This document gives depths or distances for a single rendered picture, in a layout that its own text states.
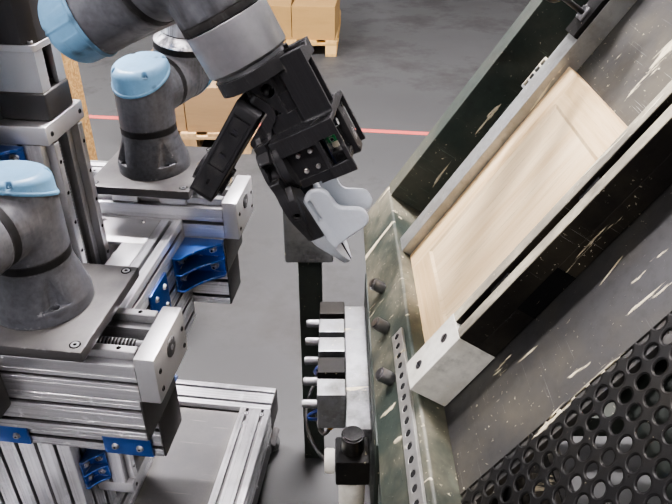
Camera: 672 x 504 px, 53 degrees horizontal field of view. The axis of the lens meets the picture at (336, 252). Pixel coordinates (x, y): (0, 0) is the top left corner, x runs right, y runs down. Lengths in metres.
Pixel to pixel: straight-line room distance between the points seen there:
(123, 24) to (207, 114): 3.43
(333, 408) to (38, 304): 0.57
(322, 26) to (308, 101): 5.22
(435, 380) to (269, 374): 1.45
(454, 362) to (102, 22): 0.70
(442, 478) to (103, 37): 0.72
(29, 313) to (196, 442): 1.01
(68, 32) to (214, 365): 1.99
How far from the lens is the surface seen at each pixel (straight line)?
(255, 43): 0.57
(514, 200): 1.22
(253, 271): 3.00
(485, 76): 1.57
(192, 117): 4.07
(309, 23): 5.82
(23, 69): 1.23
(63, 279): 1.09
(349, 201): 0.67
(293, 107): 0.60
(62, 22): 0.65
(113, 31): 0.63
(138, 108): 1.44
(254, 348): 2.59
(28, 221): 1.02
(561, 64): 1.34
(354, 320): 1.51
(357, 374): 1.38
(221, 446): 1.99
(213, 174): 0.64
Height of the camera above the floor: 1.68
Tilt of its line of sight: 33 degrees down
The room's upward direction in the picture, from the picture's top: straight up
